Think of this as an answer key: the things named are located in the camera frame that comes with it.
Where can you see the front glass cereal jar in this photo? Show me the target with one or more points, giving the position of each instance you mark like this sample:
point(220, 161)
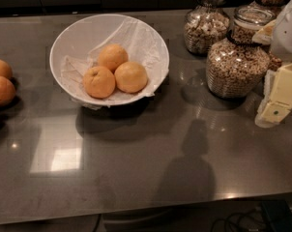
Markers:
point(236, 64)

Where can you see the white paper liner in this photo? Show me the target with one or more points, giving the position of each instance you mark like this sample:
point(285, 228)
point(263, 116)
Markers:
point(142, 45)

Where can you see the white bowl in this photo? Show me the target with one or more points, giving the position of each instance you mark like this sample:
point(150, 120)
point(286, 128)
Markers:
point(81, 36)

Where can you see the right rear glass cereal jar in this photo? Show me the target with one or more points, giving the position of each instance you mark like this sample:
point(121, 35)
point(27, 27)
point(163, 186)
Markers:
point(264, 12)

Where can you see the left rear glass cereal jar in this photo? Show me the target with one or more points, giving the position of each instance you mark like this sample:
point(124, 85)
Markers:
point(205, 25)

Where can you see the black box under table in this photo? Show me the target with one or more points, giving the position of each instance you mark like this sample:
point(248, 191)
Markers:
point(277, 215)

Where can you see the glass cereal jar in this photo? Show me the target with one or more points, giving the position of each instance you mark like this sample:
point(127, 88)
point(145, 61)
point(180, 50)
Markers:
point(205, 25)
point(236, 64)
point(264, 12)

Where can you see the orange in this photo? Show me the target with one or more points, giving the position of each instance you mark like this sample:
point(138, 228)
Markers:
point(7, 91)
point(5, 69)
point(131, 77)
point(112, 56)
point(99, 82)

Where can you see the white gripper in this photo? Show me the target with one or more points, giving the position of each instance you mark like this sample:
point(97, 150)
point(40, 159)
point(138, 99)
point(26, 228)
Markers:
point(287, 33)

